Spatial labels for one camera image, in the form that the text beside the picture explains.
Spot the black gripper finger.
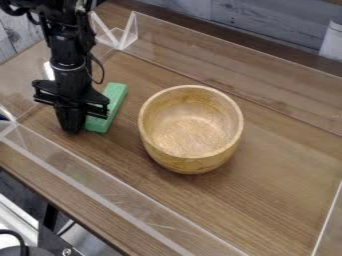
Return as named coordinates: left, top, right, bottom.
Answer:
left=55, top=106, right=82, bottom=134
left=76, top=111, right=87, bottom=133

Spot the green rectangular block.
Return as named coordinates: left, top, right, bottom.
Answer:
left=84, top=82, right=128, bottom=134

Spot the clear acrylic front wall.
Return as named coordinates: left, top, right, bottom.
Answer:
left=0, top=105, right=250, bottom=256

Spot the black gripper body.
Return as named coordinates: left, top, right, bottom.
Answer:
left=31, top=66, right=112, bottom=120

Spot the brown wooden bowl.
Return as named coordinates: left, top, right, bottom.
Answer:
left=138, top=85, right=245, bottom=174

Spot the black metal bracket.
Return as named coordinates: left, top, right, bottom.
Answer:
left=38, top=224, right=84, bottom=256

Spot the black cable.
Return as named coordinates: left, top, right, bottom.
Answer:
left=0, top=229, right=30, bottom=256

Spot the clear acrylic corner bracket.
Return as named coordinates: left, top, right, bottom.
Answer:
left=90, top=11, right=139, bottom=51

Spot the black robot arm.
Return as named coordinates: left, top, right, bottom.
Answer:
left=0, top=0, right=110, bottom=134

